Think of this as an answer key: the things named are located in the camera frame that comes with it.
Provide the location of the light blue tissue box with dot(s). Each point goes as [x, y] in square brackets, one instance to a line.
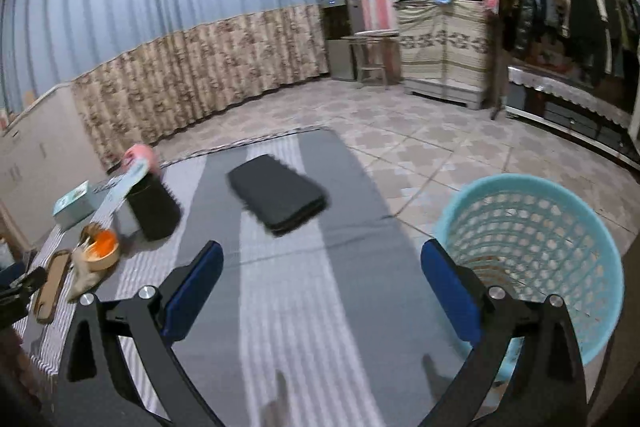
[75, 207]

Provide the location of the low cabinet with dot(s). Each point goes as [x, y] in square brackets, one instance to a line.
[565, 117]

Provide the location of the black flat case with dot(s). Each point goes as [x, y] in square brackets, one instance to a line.
[277, 194]

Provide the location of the white and blue paper packet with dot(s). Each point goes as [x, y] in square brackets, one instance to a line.
[125, 184]

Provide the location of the cloth covered cabinet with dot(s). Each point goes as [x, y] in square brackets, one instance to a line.
[440, 52]

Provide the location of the white cabinet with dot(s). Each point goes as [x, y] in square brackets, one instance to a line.
[45, 147]

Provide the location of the beige cloth pouch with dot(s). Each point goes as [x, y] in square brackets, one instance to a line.
[85, 279]

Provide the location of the beige bowl with orange lid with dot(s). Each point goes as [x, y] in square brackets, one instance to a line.
[102, 247]

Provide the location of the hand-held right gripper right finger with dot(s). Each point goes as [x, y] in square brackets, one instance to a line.
[450, 292]

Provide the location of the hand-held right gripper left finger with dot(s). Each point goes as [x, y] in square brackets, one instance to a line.
[195, 292]

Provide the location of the grey water dispenser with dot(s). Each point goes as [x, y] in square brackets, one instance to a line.
[340, 42]

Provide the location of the white lace cloth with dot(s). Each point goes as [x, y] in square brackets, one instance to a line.
[560, 84]

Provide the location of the pink toy pig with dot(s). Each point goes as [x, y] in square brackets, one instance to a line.
[145, 157]

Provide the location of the grey striped bed sheet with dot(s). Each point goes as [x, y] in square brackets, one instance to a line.
[310, 307]

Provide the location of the row of hanging clothes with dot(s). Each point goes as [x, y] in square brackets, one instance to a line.
[575, 17]

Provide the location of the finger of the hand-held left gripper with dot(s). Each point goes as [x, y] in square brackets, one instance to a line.
[10, 272]
[32, 279]

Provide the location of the teal plastic basket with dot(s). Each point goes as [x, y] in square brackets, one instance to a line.
[525, 232]

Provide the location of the black ribbed cup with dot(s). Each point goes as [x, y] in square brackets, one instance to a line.
[152, 212]

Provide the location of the brown crumpled wrapper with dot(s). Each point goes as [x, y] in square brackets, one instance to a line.
[89, 231]

